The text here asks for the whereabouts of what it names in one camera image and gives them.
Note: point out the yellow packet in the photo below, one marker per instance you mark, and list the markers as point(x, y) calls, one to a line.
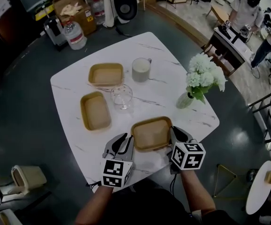
point(42, 14)

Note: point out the person's black shirt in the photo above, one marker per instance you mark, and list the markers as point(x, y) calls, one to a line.
point(149, 207)

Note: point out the white flower bouquet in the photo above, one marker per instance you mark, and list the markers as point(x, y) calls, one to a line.
point(204, 74)

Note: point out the silver metal case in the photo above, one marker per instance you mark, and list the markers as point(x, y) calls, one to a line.
point(54, 33)

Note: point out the round white side table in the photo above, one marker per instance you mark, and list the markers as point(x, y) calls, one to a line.
point(259, 189)

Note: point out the small tan box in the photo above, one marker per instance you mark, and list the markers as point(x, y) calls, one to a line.
point(270, 176)

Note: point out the brown paper tray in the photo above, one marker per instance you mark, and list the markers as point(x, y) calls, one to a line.
point(149, 133)
point(106, 75)
point(95, 112)

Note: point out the pale green vase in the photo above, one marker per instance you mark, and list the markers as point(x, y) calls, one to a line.
point(184, 100)

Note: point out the brown cardboard box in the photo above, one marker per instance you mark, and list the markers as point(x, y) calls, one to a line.
point(79, 20)

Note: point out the person's right forearm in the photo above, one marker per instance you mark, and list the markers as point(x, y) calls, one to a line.
point(196, 191)

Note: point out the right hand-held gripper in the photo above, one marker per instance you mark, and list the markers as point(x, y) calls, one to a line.
point(188, 158)

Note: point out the wooden coffee table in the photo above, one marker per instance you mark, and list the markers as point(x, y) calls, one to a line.
point(220, 13)

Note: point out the person's left forearm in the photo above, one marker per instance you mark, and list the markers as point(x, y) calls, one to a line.
point(95, 203)

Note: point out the clear glass cup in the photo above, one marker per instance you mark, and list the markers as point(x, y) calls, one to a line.
point(122, 98)

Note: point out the black white backpack device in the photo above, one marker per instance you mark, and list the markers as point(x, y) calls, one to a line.
point(125, 6)

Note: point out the crumpled beige paper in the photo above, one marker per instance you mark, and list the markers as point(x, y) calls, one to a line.
point(70, 9)

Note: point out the large clear water jug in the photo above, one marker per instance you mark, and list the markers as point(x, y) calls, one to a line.
point(74, 35)
point(98, 9)

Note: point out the grey mug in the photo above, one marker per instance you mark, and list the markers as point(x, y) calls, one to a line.
point(140, 70)

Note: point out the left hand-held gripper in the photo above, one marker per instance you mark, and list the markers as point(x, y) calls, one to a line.
point(113, 170)

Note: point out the beige chair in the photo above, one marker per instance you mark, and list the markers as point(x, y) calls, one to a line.
point(5, 217)
point(28, 177)

